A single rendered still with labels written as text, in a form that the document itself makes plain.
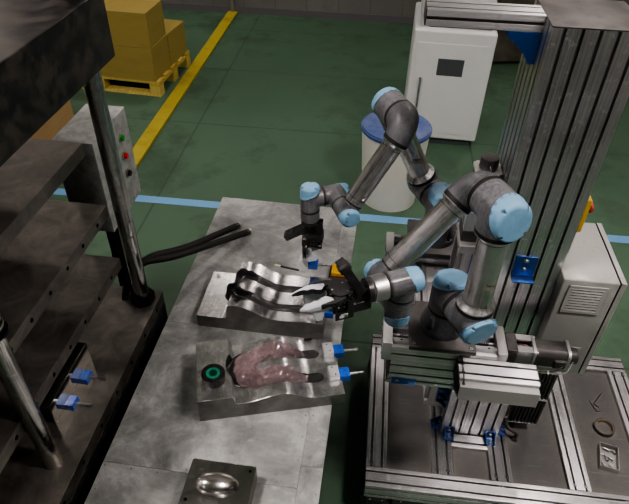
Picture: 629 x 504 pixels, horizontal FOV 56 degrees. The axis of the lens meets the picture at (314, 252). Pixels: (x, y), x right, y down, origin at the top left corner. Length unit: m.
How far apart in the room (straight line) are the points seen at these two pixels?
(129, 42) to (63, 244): 4.02
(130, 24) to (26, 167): 3.94
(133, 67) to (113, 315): 3.82
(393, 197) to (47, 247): 2.73
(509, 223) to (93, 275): 1.50
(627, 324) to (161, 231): 3.03
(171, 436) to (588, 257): 1.55
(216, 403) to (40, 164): 0.95
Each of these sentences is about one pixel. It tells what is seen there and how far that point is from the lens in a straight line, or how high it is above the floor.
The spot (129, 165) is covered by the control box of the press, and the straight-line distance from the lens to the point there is 2.57.
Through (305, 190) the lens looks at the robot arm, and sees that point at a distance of 2.22.
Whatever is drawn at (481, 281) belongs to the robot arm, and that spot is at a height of 1.40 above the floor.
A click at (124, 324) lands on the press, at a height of 0.78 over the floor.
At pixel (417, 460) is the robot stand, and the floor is 0.21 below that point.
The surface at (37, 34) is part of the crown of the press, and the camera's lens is 1.68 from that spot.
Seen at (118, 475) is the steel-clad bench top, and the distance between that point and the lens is 2.07.
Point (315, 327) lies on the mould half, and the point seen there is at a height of 0.87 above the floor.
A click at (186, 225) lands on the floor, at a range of 4.24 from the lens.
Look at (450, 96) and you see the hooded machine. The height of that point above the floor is 0.45.
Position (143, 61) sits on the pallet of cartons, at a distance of 5.97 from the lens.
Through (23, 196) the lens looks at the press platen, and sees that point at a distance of 1.92.
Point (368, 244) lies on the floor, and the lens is 4.04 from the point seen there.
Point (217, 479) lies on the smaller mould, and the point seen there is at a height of 0.85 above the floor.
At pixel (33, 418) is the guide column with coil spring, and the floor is 1.06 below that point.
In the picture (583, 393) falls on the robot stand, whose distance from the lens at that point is 3.21.
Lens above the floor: 2.54
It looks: 40 degrees down
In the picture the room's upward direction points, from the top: 2 degrees clockwise
